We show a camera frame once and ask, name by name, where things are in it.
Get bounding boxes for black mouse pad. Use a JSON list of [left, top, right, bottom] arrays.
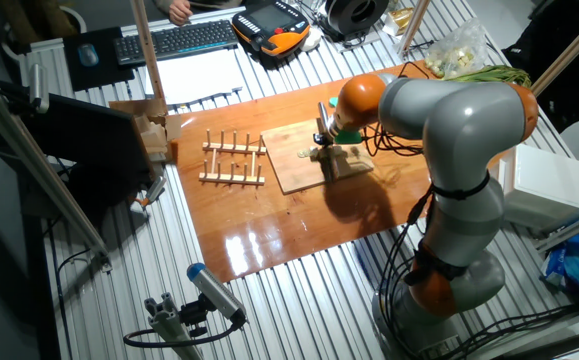
[[62, 26, 136, 93]]

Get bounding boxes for silver handled kitchen knife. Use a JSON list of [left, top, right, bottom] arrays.
[[316, 101, 341, 182]]

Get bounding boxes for aluminium profile bar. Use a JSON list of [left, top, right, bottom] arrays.
[[536, 204, 579, 254]]

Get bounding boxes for light wooden cutting board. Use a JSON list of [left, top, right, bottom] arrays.
[[260, 117, 375, 195]]

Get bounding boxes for clear bag of chopped scallions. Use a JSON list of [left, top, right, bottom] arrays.
[[422, 17, 490, 80]]

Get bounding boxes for grey computer mouse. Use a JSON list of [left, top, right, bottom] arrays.
[[77, 43, 100, 68]]

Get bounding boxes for yellow snack packet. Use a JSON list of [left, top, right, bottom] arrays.
[[382, 7, 414, 36]]

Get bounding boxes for glossy brown wooden board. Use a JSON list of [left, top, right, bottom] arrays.
[[171, 60, 523, 284]]

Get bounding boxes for green scallion bunch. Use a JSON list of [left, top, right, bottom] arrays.
[[443, 64, 533, 89]]

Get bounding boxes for white foam box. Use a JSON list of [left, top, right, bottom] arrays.
[[503, 143, 579, 231]]

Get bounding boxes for black cables on table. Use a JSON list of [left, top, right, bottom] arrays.
[[443, 303, 579, 360]]

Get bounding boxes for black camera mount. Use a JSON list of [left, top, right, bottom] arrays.
[[178, 294, 211, 338]]

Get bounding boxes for brown cardboard box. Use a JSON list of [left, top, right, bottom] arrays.
[[108, 98, 184, 165]]

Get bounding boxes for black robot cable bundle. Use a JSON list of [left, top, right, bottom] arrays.
[[361, 60, 438, 360]]

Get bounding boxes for black camera cable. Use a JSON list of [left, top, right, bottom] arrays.
[[122, 319, 246, 349]]

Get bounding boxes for wooden peg rack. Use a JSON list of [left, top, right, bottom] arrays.
[[198, 128, 268, 187]]

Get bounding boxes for white paper sheet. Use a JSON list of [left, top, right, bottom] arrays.
[[143, 47, 245, 106]]

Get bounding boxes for black computer keyboard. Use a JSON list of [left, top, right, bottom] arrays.
[[113, 18, 240, 68]]

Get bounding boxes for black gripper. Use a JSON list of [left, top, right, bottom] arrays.
[[312, 132, 345, 150]]

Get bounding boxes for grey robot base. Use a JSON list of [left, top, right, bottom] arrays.
[[371, 279, 470, 360]]

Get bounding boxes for black filament spool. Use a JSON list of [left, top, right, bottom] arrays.
[[324, 0, 390, 37]]

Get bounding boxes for white scallion stalk piece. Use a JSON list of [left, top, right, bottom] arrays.
[[341, 144, 368, 161]]

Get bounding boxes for black monitor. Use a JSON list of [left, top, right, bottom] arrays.
[[0, 79, 156, 206]]

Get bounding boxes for person's bare hand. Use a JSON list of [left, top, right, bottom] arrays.
[[168, 0, 194, 27]]

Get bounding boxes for orange and black teach pendant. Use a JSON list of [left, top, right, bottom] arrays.
[[231, 0, 312, 58]]

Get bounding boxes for short aluminium profile stand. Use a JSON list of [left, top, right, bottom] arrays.
[[143, 293, 204, 360]]

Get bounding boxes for green wrist adapter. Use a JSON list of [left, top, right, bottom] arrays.
[[334, 128, 364, 145]]

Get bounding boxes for silver camera with blue end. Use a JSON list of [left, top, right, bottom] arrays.
[[186, 262, 248, 324]]

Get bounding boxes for small white rounded object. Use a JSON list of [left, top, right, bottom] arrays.
[[301, 27, 323, 53]]

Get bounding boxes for beige sleeved forearm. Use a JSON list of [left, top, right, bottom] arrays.
[[154, 0, 245, 14]]

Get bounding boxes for wooden frame post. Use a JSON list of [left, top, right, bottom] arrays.
[[397, 0, 433, 56], [129, 0, 166, 101], [531, 3, 579, 97]]

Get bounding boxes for long aluminium frame bar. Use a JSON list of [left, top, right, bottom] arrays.
[[0, 69, 114, 274]]

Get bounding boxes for clamp with orange tip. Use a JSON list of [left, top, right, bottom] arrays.
[[129, 175, 168, 214]]

